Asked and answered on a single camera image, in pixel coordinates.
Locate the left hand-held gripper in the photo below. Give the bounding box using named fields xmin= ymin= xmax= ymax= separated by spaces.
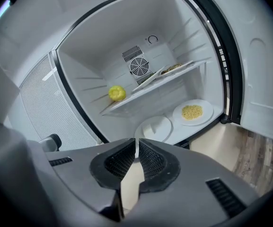
xmin=0 ymin=51 xmax=62 ymax=175

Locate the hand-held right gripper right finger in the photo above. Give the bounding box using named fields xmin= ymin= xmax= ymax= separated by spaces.
xmin=126 ymin=138 xmax=260 ymax=227

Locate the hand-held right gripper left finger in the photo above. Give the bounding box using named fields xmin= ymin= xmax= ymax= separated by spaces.
xmin=45 ymin=138 xmax=136 ymax=222

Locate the white round serving plate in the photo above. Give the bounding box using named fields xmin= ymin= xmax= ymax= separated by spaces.
xmin=134 ymin=115 xmax=172 ymax=160

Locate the black mini fridge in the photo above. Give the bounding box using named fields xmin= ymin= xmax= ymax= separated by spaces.
xmin=52 ymin=0 xmax=273 ymax=151

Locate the plate of yellow noodles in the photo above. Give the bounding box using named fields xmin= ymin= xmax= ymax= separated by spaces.
xmin=172 ymin=99 xmax=214 ymax=127

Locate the yellow corn cob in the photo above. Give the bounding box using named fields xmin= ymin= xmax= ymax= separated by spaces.
xmin=108 ymin=85 xmax=127 ymax=102

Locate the plate of green vegetables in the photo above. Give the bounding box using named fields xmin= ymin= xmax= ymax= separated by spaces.
xmin=131 ymin=66 xmax=167 ymax=93

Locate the plate of brown minced food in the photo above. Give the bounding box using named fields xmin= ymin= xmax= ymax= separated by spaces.
xmin=161 ymin=60 xmax=194 ymax=77

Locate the white wire fridge shelf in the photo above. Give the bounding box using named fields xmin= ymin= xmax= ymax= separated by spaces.
xmin=100 ymin=60 xmax=208 ymax=115

